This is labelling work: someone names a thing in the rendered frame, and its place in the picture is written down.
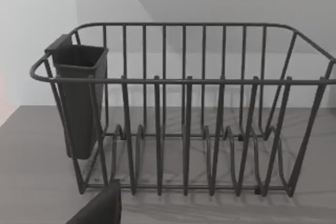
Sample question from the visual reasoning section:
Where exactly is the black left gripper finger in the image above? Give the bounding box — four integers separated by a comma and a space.
65, 178, 122, 224

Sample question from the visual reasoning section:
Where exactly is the dark grey utensil cup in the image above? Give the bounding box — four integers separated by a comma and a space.
44, 34, 109, 160

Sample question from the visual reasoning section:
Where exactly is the dark grey wire dish rack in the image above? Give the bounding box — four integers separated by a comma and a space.
29, 22, 336, 198

